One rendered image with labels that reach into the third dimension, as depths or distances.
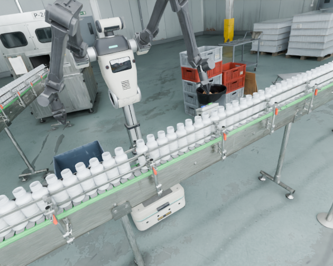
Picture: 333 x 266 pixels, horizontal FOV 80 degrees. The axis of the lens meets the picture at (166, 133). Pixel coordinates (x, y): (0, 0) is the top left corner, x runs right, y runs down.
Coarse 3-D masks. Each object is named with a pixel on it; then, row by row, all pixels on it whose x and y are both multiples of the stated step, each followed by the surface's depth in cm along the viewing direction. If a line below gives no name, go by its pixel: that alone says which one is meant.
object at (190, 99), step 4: (184, 92) 355; (184, 96) 360; (188, 96) 353; (192, 96) 342; (196, 96) 334; (184, 100) 365; (188, 100) 358; (192, 100) 348; (196, 100) 339; (192, 104) 351; (196, 104) 344
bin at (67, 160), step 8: (88, 144) 144; (96, 144) 148; (64, 152) 138; (72, 152) 141; (80, 152) 144; (88, 152) 147; (96, 152) 150; (104, 152) 132; (56, 160) 137; (64, 160) 140; (72, 160) 143; (80, 160) 146; (88, 160) 150; (56, 168) 127; (64, 168) 143; (72, 168) 146; (56, 176) 117; (88, 232) 112
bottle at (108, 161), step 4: (108, 152) 93; (104, 156) 90; (108, 156) 91; (104, 160) 92; (108, 160) 92; (112, 160) 93; (104, 164) 92; (108, 164) 92; (112, 164) 92; (104, 168) 93; (116, 168) 95; (108, 172) 93; (112, 172) 94; (116, 172) 96; (108, 176) 95; (112, 176) 95; (116, 176) 96; (116, 180) 97
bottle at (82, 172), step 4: (76, 164) 88; (80, 164) 89; (84, 164) 89; (76, 168) 86; (80, 168) 86; (84, 168) 87; (80, 172) 87; (84, 172) 88; (88, 172) 89; (80, 176) 87; (84, 176) 87; (88, 176) 89; (88, 180) 89; (92, 180) 92; (80, 184) 91; (84, 184) 89; (88, 184) 90; (92, 184) 92; (84, 188) 91; (88, 188) 91; (92, 192) 93
